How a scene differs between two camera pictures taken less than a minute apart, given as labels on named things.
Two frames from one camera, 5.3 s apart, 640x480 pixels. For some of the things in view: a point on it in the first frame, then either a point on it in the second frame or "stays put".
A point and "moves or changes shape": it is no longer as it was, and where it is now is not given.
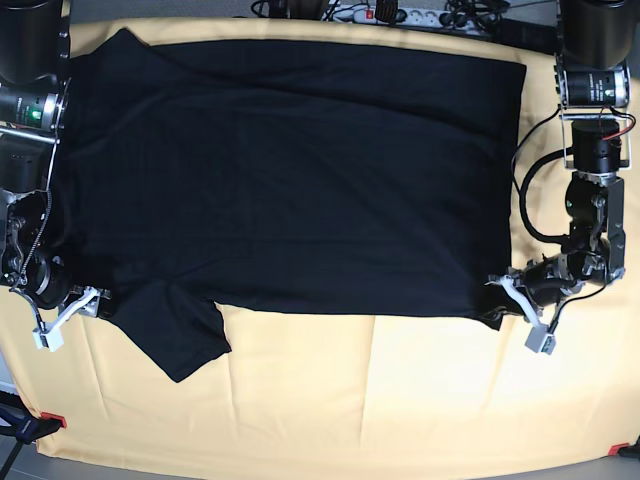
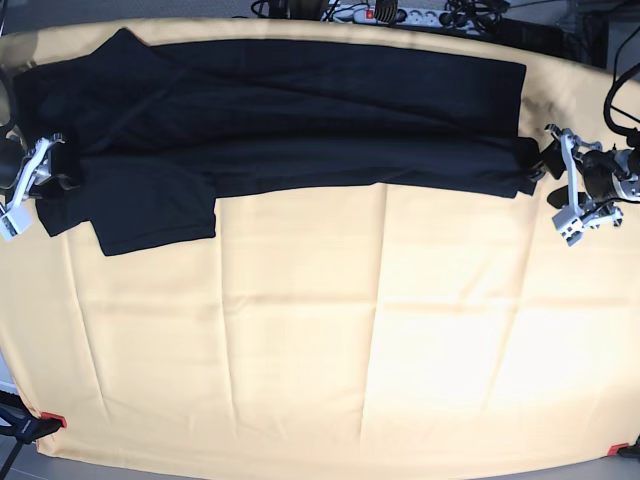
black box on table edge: [524, 35] stays put
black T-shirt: [335, 178] moves or changes shape
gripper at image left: [81, 299] to [35, 179]
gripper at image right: [538, 285] to [551, 159]
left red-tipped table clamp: [29, 428] stays put
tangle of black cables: [484, 14] stays put
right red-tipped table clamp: [625, 449] stays put
